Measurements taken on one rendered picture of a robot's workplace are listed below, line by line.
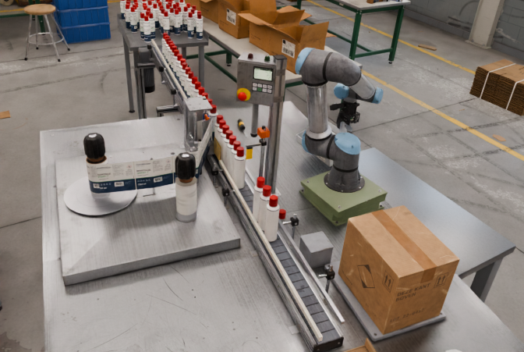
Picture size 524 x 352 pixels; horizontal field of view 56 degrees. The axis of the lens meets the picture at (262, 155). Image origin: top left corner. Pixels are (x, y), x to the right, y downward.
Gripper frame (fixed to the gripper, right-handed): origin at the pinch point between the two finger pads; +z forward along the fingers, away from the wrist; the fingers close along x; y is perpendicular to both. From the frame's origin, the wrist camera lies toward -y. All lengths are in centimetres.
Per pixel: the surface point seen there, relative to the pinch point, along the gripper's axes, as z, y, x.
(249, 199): 8, 13, -68
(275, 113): -30, 9, -54
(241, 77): -44, -2, -65
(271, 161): -6, 9, -54
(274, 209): -8, 40, -77
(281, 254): 8, 48, -78
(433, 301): 2, 99, -54
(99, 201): 7, -19, -124
